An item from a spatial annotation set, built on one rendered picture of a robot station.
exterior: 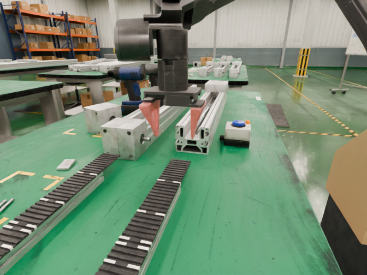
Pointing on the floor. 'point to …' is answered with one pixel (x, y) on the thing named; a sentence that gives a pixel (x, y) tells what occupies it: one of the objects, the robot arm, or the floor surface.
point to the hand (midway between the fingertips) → (174, 133)
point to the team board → (353, 47)
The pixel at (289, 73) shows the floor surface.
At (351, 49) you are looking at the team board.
